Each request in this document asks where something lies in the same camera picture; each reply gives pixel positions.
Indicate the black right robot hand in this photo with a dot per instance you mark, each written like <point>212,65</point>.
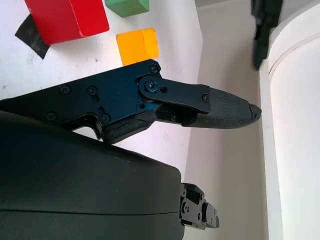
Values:
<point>75,187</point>

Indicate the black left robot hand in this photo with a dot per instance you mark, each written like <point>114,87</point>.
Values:
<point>262,37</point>

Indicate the yellow wooden block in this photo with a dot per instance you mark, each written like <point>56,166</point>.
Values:
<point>136,46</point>

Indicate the green wooden block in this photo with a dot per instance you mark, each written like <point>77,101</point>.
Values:
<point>125,7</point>

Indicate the red wooden block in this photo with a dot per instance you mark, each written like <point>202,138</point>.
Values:
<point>65,20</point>

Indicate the white round pillar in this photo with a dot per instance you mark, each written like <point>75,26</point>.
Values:
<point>295,125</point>

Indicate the black tape strip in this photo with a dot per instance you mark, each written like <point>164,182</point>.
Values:
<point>32,42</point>

